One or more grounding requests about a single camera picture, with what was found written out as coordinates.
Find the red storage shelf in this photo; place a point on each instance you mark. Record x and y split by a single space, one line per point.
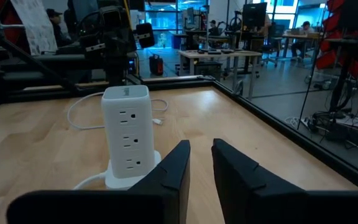
331 37

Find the red and black canister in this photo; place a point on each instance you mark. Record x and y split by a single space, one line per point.
156 64

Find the white power strip tower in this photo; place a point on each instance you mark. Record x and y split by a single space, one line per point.
129 137

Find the black computer monitor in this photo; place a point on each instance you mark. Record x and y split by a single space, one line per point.
254 15

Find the dark grey desk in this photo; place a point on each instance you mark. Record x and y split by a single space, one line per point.
51 59

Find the white printed sheet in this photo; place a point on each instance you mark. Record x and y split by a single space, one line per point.
34 26

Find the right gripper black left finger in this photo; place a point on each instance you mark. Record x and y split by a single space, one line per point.
169 180

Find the light wooden work table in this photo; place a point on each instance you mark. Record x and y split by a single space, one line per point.
219 56

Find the wooden background desk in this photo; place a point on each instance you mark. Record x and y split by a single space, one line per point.
300 36

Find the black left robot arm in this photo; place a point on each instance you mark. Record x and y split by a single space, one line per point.
113 40

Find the black floor electronics pile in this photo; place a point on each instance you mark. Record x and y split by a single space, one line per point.
337 127

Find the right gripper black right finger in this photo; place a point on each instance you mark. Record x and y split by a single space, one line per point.
244 183

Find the person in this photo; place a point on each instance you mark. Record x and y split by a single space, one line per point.
213 28
57 26
303 37

